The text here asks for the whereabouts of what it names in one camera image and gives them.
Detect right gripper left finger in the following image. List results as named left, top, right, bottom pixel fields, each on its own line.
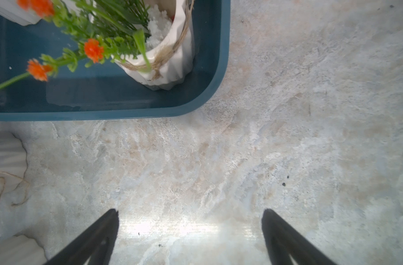
left=46, top=209, right=119, bottom=265

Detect potted plant orange flowers front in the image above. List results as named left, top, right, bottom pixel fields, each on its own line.
left=0, top=1, right=194, bottom=90

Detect potted plant pink flowers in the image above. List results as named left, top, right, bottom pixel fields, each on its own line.
left=0, top=0, right=41, bottom=26

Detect teal plastic storage box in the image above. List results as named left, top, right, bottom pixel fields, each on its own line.
left=0, top=1, right=231, bottom=121

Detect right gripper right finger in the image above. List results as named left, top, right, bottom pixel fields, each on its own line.
left=261, top=209, right=334, bottom=265

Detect potted plant red flowers back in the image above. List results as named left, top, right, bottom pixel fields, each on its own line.
left=0, top=131, right=30, bottom=206

